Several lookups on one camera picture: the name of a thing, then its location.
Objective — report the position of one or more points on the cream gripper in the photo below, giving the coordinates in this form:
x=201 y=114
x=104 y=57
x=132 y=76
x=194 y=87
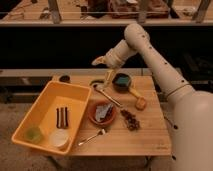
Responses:
x=109 y=61

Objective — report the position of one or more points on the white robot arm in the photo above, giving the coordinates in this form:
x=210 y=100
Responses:
x=192 y=139

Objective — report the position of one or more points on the small dark round cup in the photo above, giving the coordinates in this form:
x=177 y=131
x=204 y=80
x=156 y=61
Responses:
x=65 y=79

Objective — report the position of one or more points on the white plastic cup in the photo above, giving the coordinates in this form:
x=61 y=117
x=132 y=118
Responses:
x=59 y=138

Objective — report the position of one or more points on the dark green cucumber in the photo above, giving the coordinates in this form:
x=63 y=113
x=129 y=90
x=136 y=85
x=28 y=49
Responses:
x=96 y=81

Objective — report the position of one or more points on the dark pan with teal sponge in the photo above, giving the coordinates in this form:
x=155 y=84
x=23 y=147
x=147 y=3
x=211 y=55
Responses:
x=122 y=84

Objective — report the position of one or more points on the orange bowl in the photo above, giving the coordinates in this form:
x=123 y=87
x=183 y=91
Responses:
x=109 y=118

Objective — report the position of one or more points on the grey crumpled cloth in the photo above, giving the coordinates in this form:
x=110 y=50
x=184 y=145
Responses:
x=102 y=111

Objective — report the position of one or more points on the orange toy piece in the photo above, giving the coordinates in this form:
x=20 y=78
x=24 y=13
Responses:
x=140 y=103

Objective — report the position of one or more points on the brown grape bunch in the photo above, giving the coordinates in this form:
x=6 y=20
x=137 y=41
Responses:
x=130 y=120

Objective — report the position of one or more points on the dark brown striped block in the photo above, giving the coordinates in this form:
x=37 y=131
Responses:
x=62 y=118

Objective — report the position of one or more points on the yellow plastic bin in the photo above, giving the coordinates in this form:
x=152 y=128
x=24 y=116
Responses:
x=43 y=114

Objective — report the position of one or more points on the wooden shelf with clutter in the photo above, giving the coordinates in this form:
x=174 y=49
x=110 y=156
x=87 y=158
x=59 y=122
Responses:
x=107 y=12

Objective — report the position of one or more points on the silver spatula with handle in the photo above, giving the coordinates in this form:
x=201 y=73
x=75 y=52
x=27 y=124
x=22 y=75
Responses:
x=99 y=89

